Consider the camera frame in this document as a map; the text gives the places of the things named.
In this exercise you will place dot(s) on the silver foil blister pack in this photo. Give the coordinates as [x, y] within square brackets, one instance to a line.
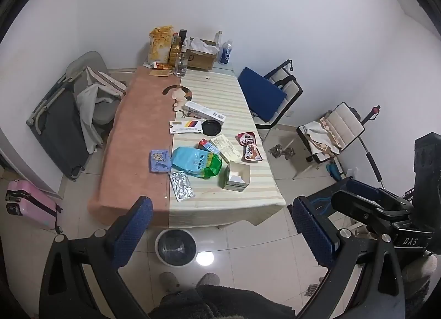
[182, 186]

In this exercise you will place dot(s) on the person's grey slipper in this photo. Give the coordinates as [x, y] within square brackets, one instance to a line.
[168, 281]
[208, 279]

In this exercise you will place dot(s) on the small red blue carton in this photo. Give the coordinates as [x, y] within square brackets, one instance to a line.
[206, 145]

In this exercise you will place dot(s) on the curved black exercise bar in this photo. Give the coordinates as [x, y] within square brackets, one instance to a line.
[370, 160]

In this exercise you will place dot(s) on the long white box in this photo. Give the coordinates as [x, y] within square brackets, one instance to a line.
[203, 111]

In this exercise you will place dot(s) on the dark grey folded cot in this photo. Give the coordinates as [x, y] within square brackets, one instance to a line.
[62, 133]

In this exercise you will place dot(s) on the teal shoe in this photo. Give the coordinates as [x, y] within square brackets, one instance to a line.
[334, 170]

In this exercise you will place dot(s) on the white trash bin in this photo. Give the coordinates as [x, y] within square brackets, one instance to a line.
[158, 253]

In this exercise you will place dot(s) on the dark capped bottle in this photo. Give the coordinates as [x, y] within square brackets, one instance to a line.
[183, 37]

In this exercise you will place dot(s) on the person's right grey slipper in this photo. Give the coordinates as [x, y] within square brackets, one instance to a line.
[208, 279]

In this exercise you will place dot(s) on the person's left grey slipper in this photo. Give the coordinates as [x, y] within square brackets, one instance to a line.
[168, 281]

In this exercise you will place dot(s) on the orange tablecloth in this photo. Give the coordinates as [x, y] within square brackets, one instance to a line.
[137, 139]

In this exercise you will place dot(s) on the blue snack packet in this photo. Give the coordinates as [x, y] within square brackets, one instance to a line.
[160, 160]

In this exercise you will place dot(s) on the yellow snack bag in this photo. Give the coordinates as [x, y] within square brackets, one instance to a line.
[159, 45]

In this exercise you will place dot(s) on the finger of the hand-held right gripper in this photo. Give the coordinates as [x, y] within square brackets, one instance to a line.
[358, 203]
[373, 188]

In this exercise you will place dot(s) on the pink suitcase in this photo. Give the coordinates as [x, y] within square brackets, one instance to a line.
[31, 201]

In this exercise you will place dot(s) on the white draped cloth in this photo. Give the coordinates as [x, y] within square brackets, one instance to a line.
[86, 105]

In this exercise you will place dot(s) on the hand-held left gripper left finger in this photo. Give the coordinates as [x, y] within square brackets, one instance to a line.
[132, 229]

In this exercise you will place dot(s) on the cream printed packet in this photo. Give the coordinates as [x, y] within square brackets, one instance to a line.
[225, 148]

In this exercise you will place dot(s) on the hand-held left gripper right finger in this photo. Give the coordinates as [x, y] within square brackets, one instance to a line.
[313, 233]

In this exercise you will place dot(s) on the red black snack packet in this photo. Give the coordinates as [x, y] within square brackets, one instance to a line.
[246, 138]

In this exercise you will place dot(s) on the white padded chair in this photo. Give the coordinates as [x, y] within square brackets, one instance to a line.
[293, 88]
[344, 122]

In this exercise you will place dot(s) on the white box with colour stripes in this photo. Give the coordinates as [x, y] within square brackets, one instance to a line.
[182, 127]

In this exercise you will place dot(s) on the white red snack packet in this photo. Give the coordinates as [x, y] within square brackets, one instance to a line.
[252, 153]

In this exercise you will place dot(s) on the black round lid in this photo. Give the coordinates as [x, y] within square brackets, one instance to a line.
[211, 127]

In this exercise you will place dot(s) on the small orange packet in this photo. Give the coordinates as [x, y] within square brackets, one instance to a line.
[162, 65]

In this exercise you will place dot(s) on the metal dumbbell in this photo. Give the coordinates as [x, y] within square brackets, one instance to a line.
[280, 151]

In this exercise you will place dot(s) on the flat brown packet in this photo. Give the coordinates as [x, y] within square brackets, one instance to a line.
[160, 73]

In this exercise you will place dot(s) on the cream white table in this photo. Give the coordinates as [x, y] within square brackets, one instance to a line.
[220, 98]

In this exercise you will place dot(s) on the slim clear bottle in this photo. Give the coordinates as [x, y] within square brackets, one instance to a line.
[219, 38]

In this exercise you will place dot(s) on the clear glass bottle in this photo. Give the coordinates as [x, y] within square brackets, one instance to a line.
[181, 64]

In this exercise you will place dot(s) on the person's right forearm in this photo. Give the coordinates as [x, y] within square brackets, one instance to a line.
[422, 270]

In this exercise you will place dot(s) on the black bin liner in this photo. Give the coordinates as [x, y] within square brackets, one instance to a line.
[175, 246]

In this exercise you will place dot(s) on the blue green rice bag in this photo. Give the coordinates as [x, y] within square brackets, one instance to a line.
[193, 162]

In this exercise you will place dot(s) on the green white box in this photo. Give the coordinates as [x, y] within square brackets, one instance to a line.
[231, 183]

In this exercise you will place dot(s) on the person's black pants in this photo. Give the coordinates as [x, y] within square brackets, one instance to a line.
[224, 305]

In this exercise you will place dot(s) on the black pole with red knob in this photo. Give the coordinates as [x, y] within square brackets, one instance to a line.
[373, 111]

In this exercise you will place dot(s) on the beige brown plush toy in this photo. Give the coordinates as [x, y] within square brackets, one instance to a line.
[181, 98]

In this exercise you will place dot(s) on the beige patterned cloth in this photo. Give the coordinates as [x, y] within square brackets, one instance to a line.
[320, 139]

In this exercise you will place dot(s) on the amber glass bottle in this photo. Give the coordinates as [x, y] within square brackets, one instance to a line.
[175, 52]

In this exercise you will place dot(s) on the blue label water bottle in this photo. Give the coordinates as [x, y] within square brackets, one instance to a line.
[225, 53]

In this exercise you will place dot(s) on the cardboard box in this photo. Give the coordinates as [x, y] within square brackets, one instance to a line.
[201, 60]

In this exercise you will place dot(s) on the grey office chair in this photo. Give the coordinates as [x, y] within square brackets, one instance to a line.
[86, 60]

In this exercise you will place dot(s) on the white crumpled paper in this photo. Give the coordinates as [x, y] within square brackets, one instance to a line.
[199, 45]

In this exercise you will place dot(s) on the blue chair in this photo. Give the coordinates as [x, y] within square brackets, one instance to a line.
[260, 93]

